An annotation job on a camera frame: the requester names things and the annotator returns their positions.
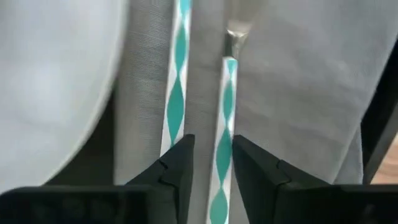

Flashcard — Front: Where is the black serving tray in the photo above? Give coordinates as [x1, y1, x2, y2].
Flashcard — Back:
[46, 39, 398, 187]

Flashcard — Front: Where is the white plate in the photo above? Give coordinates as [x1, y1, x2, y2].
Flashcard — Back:
[0, 0, 130, 195]

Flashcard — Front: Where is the spoon with teal handle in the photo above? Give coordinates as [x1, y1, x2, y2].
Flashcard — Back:
[205, 20, 252, 224]

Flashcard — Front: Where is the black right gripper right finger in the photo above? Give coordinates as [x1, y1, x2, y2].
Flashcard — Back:
[232, 134, 341, 224]

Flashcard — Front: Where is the grey blue cloth napkin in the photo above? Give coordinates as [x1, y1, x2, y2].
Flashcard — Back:
[113, 0, 398, 224]

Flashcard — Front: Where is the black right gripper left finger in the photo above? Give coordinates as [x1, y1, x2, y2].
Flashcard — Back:
[125, 134, 196, 224]

